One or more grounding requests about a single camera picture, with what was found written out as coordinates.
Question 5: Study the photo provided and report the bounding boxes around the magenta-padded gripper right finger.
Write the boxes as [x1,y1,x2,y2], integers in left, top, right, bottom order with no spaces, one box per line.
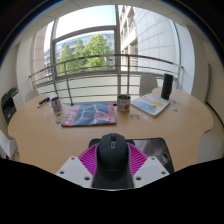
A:
[126,142,170,189]

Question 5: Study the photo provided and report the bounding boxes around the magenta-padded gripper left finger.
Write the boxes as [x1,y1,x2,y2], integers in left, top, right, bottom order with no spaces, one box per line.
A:
[55,142,101,189]

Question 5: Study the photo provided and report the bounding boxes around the black computer mouse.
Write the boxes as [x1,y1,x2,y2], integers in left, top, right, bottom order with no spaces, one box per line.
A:
[92,132,135,190]

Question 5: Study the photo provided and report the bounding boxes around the black printed mouse pad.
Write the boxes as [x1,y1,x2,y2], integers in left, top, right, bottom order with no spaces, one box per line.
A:
[88,137,175,174]

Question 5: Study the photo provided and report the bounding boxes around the red and blue magazine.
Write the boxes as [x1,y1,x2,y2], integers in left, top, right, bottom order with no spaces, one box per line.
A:
[61,102,117,128]

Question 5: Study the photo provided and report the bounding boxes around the white illustrated book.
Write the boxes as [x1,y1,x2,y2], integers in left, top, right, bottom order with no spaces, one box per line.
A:
[130,92,171,118]

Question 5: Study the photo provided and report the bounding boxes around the white plastic chair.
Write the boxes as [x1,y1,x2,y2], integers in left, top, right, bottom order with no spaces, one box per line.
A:
[138,73,159,97]
[0,129,18,159]
[24,88,40,104]

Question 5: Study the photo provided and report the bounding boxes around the small black flat box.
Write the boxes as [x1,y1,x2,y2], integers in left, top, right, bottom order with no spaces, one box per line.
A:
[37,96,51,109]

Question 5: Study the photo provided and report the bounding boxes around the black cylindrical speaker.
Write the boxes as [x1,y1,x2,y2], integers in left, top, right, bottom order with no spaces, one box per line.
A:
[160,73,174,100]

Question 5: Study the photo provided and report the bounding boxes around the black and white printer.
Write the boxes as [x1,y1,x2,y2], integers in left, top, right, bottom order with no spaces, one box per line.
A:
[0,87,19,124]

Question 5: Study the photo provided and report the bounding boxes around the grey metal balcony railing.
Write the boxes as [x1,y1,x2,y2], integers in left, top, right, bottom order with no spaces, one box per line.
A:
[28,53,184,104]

